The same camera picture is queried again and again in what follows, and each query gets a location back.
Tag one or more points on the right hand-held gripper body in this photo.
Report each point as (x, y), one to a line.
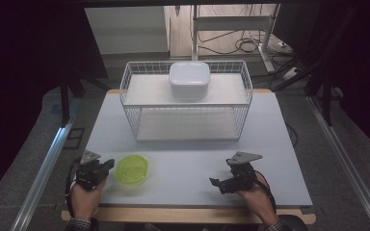
(241, 176)

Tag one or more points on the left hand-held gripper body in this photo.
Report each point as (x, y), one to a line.
(88, 174)

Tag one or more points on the yellow-green round bowl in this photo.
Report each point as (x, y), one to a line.
(131, 169)

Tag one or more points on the white plastic container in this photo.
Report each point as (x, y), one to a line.
(189, 78)

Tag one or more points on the black stand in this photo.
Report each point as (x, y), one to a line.
(327, 102)
(65, 102)

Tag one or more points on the white power strip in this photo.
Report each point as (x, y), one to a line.
(291, 73)

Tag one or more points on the dark curtain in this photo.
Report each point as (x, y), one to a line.
(19, 80)
(359, 64)

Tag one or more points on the white panel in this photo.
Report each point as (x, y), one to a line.
(126, 30)

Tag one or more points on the black floor frame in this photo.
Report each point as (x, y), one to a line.
(74, 138)

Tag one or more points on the metal floor rail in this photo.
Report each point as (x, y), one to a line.
(41, 176)
(343, 160)

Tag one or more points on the white metal desk frame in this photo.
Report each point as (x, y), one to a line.
(231, 25)

